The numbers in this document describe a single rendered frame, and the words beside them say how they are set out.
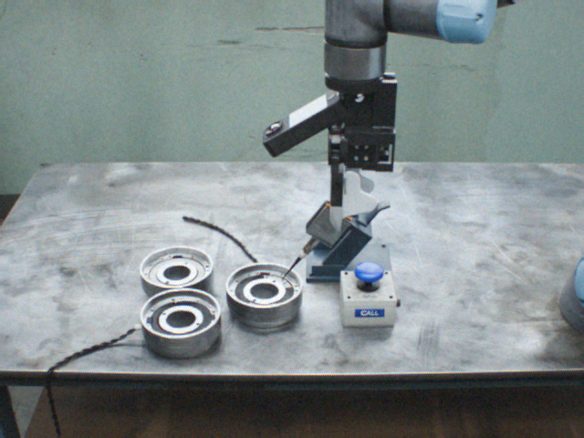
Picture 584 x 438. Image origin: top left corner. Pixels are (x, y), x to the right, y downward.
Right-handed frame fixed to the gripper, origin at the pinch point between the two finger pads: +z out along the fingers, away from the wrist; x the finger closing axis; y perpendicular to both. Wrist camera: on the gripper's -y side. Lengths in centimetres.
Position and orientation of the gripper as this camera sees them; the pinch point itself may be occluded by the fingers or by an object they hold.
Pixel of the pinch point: (333, 217)
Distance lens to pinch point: 99.1
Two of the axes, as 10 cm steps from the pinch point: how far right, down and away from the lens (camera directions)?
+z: 0.0, 8.7, 5.0
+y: 10.0, 0.2, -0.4
